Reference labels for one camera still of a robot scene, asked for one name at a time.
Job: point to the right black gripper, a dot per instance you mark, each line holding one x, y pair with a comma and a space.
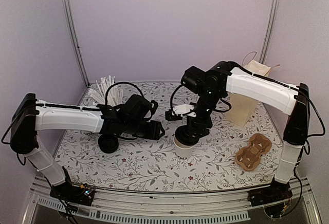
194, 126

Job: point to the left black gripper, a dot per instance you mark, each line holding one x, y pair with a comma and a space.
154, 133

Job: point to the black plastic cup lid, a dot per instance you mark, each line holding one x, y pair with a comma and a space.
188, 136

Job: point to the white paper coffee cup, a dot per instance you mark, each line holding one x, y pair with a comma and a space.
183, 151

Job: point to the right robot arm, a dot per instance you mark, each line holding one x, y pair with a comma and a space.
229, 77

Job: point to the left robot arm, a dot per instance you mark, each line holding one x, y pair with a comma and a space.
134, 117

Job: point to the beige paper takeout bag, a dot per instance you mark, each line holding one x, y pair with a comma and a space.
242, 106

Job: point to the floral patterned table mat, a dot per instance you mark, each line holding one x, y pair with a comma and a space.
147, 165

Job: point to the stack of black lids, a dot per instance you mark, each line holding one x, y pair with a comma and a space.
108, 143

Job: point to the brown cardboard cup carrier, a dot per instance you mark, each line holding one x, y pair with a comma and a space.
249, 157

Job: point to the bundle of wrapped white straws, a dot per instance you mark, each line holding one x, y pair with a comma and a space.
114, 96

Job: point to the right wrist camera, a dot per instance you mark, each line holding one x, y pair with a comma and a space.
177, 112

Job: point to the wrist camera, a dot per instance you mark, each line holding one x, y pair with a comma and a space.
177, 112
152, 109

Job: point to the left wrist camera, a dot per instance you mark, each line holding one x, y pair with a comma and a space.
152, 109

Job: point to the front aluminium rail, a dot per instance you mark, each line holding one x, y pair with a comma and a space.
120, 206

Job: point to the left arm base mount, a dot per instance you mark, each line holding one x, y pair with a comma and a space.
82, 194

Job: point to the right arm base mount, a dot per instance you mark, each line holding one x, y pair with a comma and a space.
274, 192

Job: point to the right metal frame post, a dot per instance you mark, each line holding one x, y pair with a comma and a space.
269, 30

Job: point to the metal frame post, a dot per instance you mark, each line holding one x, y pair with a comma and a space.
75, 41
269, 30

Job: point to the left metal frame post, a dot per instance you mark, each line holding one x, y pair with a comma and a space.
75, 41

